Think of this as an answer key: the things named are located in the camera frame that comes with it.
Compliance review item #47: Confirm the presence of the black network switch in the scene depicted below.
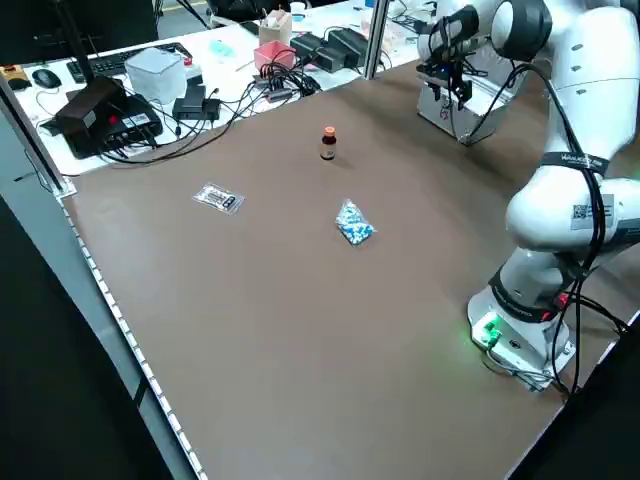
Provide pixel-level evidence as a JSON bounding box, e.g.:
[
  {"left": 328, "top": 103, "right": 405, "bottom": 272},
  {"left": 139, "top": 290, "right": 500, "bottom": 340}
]
[{"left": 39, "top": 94, "right": 165, "bottom": 161}]

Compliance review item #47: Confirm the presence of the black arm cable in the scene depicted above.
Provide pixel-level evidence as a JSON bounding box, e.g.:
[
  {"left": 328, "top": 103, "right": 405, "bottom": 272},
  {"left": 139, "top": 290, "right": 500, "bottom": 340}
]
[{"left": 429, "top": 7, "right": 609, "bottom": 321}]

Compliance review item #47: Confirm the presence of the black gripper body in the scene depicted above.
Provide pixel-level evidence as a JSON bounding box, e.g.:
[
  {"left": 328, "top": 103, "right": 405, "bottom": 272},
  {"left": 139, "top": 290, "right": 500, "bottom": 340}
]
[{"left": 418, "top": 58, "right": 474, "bottom": 97}]

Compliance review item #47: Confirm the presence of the pink plastic box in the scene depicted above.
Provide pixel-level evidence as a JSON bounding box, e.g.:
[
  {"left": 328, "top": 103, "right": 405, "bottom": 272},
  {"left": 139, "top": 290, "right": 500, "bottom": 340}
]
[{"left": 253, "top": 41, "right": 300, "bottom": 77}]

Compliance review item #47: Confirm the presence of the silver aluminium medicine case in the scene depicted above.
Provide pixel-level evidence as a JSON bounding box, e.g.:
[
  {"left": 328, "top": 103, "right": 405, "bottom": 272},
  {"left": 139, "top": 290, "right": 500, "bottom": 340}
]
[{"left": 417, "top": 74, "right": 521, "bottom": 147}]

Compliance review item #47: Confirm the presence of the black monitor stand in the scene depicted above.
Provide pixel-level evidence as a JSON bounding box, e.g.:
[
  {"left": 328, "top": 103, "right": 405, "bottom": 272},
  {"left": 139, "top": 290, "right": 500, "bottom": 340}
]
[{"left": 59, "top": 0, "right": 99, "bottom": 89}]

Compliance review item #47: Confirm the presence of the black power adapter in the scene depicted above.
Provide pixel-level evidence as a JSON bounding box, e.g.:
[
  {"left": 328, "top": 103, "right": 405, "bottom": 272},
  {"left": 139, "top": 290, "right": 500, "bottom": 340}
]
[
  {"left": 290, "top": 32, "right": 334, "bottom": 64},
  {"left": 319, "top": 27, "right": 370, "bottom": 71}
]

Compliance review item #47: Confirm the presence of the dark brown box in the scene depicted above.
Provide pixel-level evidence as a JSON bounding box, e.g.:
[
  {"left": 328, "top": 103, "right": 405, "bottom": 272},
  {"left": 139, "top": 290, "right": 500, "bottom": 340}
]
[{"left": 53, "top": 77, "right": 129, "bottom": 140}]

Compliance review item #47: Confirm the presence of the black monitor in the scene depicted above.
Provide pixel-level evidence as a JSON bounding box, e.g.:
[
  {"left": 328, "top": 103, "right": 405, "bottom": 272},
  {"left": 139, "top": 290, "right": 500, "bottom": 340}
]
[{"left": 0, "top": 0, "right": 161, "bottom": 57}]

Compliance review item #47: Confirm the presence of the black keyboard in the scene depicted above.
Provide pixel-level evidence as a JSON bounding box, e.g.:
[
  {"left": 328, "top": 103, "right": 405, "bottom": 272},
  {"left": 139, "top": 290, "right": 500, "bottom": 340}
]
[{"left": 66, "top": 42, "right": 194, "bottom": 84}]

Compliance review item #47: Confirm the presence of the blue white capsule bag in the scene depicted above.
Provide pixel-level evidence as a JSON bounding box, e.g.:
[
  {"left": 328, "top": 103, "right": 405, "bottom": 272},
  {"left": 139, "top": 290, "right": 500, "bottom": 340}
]
[{"left": 334, "top": 197, "right": 378, "bottom": 248}]

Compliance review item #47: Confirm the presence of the black foot cable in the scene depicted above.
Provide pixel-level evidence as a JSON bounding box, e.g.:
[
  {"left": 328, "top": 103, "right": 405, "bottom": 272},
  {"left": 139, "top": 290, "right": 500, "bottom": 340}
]
[{"left": 482, "top": 294, "right": 631, "bottom": 399}]

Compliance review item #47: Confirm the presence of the aluminium post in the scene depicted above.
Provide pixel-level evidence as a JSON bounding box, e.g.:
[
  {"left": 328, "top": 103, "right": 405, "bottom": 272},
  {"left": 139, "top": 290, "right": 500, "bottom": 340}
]
[{"left": 363, "top": 0, "right": 392, "bottom": 82}]

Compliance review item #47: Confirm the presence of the clear bag of swabs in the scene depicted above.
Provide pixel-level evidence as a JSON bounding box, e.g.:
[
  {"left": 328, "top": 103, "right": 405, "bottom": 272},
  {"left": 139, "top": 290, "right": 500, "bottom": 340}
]
[{"left": 191, "top": 181, "right": 247, "bottom": 218}]

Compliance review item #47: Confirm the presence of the yellow emergency stop button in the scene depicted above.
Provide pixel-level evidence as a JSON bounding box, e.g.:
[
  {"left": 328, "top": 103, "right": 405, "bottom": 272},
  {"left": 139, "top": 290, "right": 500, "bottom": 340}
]
[{"left": 0, "top": 63, "right": 27, "bottom": 93}]

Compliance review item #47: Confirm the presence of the flat black adapter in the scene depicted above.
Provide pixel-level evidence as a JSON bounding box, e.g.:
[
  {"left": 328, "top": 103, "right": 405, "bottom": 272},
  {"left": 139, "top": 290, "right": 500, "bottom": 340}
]
[{"left": 172, "top": 83, "right": 223, "bottom": 122}]

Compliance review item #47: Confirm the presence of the brown bottle orange cap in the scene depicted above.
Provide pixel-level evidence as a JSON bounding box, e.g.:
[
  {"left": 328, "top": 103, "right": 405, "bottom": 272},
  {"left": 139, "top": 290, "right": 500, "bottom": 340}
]
[{"left": 319, "top": 125, "right": 338, "bottom": 162}]

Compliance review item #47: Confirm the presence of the black computer mouse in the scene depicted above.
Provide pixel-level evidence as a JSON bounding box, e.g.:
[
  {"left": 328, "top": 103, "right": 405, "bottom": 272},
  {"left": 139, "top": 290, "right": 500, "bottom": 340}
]
[{"left": 31, "top": 68, "right": 62, "bottom": 91}]

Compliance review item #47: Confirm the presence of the white translucent box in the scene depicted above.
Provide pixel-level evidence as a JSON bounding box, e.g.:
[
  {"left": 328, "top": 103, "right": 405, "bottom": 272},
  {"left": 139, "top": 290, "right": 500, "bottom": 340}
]
[{"left": 123, "top": 48, "right": 187, "bottom": 105}]

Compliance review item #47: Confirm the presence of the beige cardboard box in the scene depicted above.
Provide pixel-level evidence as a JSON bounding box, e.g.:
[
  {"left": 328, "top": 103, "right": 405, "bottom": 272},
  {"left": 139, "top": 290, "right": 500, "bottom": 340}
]
[{"left": 258, "top": 9, "right": 293, "bottom": 47}]

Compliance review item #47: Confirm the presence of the grey usb hub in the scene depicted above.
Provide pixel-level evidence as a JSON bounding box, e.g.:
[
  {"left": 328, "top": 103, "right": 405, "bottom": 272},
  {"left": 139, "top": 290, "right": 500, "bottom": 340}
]
[{"left": 252, "top": 73, "right": 301, "bottom": 104}]

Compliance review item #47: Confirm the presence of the aluminium table edge rail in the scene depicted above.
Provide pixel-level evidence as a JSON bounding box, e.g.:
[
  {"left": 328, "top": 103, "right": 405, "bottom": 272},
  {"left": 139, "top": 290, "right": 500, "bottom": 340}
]
[{"left": 0, "top": 74, "right": 209, "bottom": 480}]

